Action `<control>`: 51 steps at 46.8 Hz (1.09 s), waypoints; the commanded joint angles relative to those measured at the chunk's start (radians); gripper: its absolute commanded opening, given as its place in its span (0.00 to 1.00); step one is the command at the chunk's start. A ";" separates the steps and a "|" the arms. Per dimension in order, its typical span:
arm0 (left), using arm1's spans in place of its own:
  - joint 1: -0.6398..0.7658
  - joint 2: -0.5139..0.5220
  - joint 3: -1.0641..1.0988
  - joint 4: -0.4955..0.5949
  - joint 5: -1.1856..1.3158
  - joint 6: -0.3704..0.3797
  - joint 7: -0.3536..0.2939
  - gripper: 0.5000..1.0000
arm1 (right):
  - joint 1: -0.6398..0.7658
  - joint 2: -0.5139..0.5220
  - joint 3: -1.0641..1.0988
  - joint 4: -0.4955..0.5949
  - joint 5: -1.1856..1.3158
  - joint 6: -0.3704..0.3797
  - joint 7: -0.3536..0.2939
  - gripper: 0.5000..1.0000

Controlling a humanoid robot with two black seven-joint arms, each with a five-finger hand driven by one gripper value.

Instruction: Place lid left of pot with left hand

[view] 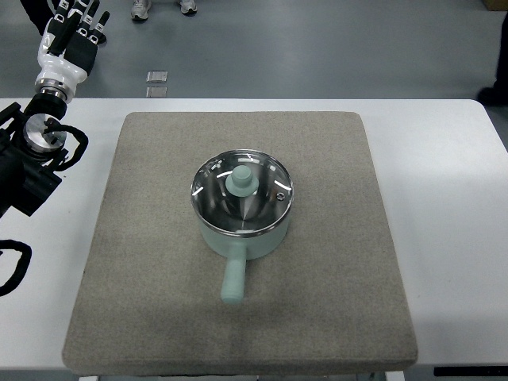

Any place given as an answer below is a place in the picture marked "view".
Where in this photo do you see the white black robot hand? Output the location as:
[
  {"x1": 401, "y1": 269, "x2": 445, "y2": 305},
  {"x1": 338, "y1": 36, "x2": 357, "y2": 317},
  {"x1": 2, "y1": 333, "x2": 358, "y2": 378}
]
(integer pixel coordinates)
[{"x1": 35, "y1": 1, "x2": 110, "y2": 103}]

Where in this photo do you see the glass lid with green knob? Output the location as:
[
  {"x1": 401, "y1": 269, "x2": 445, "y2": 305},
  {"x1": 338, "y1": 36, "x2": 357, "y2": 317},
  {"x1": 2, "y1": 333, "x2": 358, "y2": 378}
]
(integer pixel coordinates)
[{"x1": 190, "y1": 149, "x2": 294, "y2": 237}]

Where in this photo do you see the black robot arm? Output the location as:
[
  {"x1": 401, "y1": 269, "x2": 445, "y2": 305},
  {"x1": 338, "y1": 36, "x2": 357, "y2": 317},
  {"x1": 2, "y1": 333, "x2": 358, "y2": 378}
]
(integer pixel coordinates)
[{"x1": 1, "y1": 90, "x2": 89, "y2": 216}]

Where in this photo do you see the left grey sneaker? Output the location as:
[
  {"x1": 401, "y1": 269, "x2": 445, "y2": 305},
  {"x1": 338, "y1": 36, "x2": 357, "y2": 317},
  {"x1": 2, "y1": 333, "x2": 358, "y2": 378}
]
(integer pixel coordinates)
[{"x1": 130, "y1": 0, "x2": 152, "y2": 21}]

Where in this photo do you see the grey sneaker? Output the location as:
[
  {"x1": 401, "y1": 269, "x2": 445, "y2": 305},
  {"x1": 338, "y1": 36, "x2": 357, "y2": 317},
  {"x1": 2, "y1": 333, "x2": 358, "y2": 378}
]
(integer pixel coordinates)
[
  {"x1": 179, "y1": 0, "x2": 198, "y2": 16},
  {"x1": 130, "y1": 0, "x2": 152, "y2": 21}
]

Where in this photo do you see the upper metal floor plate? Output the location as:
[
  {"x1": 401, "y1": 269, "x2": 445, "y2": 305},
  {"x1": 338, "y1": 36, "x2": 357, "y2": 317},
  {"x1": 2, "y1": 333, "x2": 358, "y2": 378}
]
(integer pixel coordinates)
[{"x1": 146, "y1": 71, "x2": 167, "y2": 83}]

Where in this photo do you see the metal floor plate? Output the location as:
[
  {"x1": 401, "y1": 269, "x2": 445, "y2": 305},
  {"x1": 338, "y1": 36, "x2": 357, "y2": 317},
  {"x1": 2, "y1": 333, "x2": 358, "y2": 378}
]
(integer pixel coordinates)
[
  {"x1": 146, "y1": 86, "x2": 167, "y2": 98},
  {"x1": 146, "y1": 71, "x2": 167, "y2": 83}
]

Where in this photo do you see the lower metal floor plate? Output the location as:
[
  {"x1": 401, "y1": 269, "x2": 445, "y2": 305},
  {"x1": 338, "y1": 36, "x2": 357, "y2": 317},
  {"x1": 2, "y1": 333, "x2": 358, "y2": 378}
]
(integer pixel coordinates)
[{"x1": 146, "y1": 86, "x2": 167, "y2": 98}]

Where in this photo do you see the right grey sneaker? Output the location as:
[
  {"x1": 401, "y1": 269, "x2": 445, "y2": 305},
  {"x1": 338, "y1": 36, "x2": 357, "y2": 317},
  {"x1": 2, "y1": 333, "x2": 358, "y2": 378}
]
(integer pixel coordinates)
[{"x1": 179, "y1": 0, "x2": 198, "y2": 16}]

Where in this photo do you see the mint green saucepan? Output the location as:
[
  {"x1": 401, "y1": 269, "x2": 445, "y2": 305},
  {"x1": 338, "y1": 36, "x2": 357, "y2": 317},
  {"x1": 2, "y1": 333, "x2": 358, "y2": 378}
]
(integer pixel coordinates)
[{"x1": 190, "y1": 186, "x2": 294, "y2": 305}]

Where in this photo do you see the grey felt mat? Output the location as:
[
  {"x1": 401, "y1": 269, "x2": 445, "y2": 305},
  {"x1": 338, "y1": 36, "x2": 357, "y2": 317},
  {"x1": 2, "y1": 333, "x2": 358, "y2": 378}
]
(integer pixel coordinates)
[{"x1": 62, "y1": 111, "x2": 418, "y2": 375}]

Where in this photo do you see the cardboard box corner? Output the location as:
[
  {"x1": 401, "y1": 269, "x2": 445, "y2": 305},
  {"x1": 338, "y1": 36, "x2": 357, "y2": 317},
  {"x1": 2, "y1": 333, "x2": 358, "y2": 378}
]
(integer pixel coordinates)
[{"x1": 482, "y1": 0, "x2": 508, "y2": 11}]

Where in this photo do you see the black shoe at right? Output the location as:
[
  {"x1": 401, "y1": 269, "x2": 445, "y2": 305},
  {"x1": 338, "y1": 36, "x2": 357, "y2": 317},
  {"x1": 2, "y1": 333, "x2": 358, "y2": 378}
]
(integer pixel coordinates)
[{"x1": 476, "y1": 48, "x2": 507, "y2": 106}]

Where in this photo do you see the black cable loop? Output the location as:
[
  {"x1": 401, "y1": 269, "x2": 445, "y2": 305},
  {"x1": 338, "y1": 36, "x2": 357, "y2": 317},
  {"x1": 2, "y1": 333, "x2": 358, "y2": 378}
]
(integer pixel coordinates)
[{"x1": 0, "y1": 239, "x2": 33, "y2": 297}]

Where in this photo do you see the black table bracket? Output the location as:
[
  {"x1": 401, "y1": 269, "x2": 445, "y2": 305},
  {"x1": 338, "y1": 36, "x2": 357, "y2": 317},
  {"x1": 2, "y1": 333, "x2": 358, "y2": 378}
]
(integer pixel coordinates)
[{"x1": 433, "y1": 366, "x2": 508, "y2": 377}]

